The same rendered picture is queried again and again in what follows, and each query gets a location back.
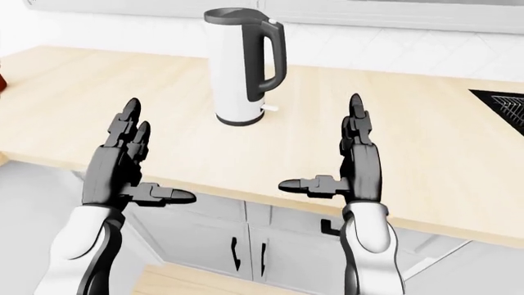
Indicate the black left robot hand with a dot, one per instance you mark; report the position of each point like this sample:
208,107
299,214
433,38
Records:
104,172

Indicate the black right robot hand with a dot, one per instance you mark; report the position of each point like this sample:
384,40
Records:
362,172

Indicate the white kettle power lever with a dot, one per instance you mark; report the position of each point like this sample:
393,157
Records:
270,107

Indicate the grey cabinet door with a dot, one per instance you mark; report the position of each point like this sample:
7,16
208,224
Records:
294,261
192,242

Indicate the red object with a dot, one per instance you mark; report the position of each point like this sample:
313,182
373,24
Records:
2,81

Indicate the black sink with dish rack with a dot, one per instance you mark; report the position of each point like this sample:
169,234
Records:
503,106

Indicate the white upper wall cabinet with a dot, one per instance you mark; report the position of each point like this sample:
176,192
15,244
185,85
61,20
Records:
393,13

